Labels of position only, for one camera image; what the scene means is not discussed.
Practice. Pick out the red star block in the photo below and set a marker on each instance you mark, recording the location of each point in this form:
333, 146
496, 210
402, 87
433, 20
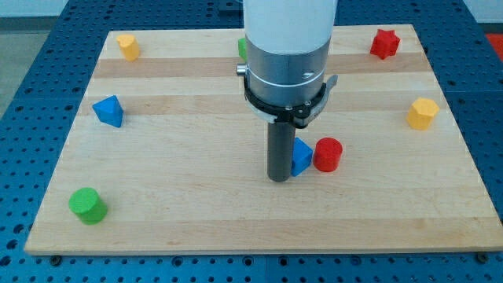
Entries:
385, 44

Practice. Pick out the green cylinder block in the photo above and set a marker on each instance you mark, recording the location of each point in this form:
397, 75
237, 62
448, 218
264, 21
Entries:
87, 205

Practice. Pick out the red cylinder block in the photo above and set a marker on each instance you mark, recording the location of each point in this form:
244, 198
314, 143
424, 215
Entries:
327, 154

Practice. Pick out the light wooden board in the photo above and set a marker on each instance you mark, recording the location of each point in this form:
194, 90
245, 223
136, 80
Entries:
185, 174

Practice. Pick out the blue triangular prism block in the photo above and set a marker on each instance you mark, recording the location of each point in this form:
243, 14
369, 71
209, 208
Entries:
109, 111

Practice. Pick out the green block behind arm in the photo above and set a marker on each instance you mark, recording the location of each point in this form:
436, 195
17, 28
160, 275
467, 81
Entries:
242, 48

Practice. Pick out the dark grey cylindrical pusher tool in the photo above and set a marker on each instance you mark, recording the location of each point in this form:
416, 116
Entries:
280, 144

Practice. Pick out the blue cube block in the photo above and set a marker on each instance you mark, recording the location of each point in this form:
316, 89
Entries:
301, 157

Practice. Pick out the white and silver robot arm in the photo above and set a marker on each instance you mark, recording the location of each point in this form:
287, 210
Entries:
287, 44

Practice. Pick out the yellow hexagonal block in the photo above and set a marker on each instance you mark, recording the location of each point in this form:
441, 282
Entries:
421, 113

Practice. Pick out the yellow rounded block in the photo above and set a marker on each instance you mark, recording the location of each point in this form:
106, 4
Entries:
128, 46

